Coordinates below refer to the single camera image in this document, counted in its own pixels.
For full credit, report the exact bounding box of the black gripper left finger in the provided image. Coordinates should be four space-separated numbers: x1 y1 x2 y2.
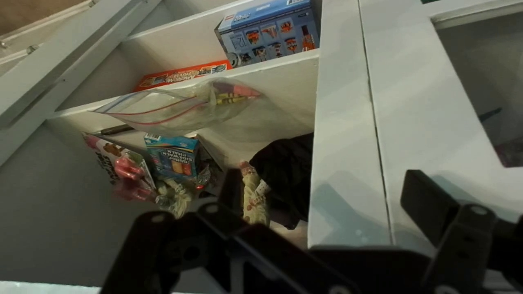
220 168 243 213

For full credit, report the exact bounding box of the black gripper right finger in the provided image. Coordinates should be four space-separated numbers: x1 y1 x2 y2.
401 170 458 253

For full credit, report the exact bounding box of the white built-in shelf cabinet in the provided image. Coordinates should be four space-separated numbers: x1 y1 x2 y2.
48 0 395 249

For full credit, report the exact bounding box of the clear zip plastic bag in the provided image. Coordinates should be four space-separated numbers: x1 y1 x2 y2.
99 79 264 134

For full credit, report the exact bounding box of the orange flat game box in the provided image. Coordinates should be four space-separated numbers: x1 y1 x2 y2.
135 59 231 92

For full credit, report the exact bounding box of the blue toy box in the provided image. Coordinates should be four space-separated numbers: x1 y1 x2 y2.
215 0 319 67

